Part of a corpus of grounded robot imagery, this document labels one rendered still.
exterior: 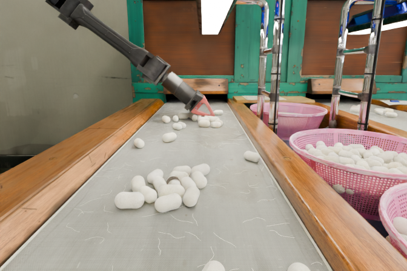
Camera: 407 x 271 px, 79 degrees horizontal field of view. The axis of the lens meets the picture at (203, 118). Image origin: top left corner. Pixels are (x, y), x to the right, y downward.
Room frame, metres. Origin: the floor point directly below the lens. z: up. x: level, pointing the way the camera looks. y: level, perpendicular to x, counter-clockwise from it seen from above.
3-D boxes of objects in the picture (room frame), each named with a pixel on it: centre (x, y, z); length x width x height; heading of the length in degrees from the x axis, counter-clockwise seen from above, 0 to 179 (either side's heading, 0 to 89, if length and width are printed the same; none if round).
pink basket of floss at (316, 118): (0.89, -0.31, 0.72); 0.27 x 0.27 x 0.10
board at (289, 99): (1.11, -0.31, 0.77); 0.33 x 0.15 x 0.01; 90
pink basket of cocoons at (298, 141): (0.45, -0.31, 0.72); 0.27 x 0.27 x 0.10
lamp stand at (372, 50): (0.72, -0.51, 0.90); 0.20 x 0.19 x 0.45; 0
